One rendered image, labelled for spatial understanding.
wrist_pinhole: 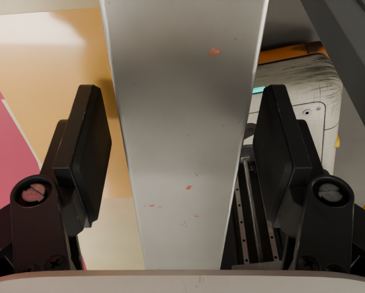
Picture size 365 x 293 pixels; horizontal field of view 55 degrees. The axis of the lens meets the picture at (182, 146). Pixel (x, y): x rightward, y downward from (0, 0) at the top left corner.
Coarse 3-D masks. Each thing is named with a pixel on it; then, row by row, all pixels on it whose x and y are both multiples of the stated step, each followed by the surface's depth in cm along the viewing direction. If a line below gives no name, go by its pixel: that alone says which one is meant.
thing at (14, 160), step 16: (0, 112) 15; (0, 128) 15; (16, 128) 15; (0, 144) 16; (16, 144) 16; (0, 160) 17; (16, 160) 17; (32, 160) 17; (0, 176) 18; (16, 176) 18; (0, 192) 19; (0, 208) 20
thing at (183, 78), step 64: (128, 0) 8; (192, 0) 8; (256, 0) 8; (128, 64) 9; (192, 64) 9; (256, 64) 9; (128, 128) 10; (192, 128) 10; (192, 192) 13; (192, 256) 17
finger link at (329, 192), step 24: (312, 192) 9; (336, 192) 10; (312, 216) 9; (336, 216) 9; (288, 240) 11; (312, 240) 8; (336, 240) 8; (288, 264) 10; (312, 264) 8; (336, 264) 8
